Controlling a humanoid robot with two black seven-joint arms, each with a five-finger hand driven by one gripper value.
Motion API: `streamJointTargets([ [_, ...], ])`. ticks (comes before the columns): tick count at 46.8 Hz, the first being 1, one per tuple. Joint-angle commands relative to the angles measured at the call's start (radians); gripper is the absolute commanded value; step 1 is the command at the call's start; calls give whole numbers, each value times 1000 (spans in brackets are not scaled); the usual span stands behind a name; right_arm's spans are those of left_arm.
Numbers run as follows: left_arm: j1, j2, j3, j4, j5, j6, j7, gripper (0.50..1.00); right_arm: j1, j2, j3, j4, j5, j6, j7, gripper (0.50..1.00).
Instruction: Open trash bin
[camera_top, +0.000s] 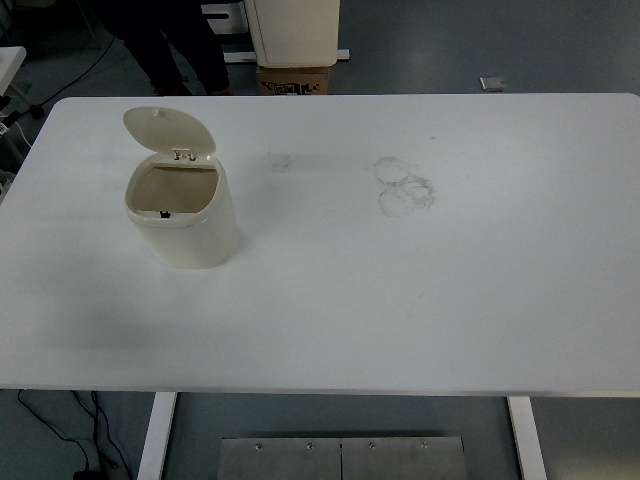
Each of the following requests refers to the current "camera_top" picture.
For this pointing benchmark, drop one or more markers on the white side table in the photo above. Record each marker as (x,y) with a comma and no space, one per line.
(10,62)

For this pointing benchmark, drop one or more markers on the brown cardboard box black print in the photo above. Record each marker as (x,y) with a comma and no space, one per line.
(300,80)

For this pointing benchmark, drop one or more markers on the small cream trash bin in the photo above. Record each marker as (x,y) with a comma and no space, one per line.
(187,240)

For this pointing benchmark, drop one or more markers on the large cream trash bin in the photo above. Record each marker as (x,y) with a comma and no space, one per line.
(300,30)

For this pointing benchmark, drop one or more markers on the white table leg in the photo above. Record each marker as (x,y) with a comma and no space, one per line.
(527,440)
(157,440)

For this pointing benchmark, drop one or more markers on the white background table foot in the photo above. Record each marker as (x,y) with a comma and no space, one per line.
(344,54)

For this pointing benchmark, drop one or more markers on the black stand foot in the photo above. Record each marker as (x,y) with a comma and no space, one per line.
(25,112)

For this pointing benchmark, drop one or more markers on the black power adapter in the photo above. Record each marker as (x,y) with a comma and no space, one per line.
(84,475)

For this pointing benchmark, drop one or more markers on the small grey floor plate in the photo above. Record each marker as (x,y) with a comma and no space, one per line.
(492,83)

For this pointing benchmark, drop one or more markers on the grey metal plate with screws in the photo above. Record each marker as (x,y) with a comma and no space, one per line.
(300,462)

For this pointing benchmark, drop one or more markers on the person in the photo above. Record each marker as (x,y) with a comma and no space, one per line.
(160,45)

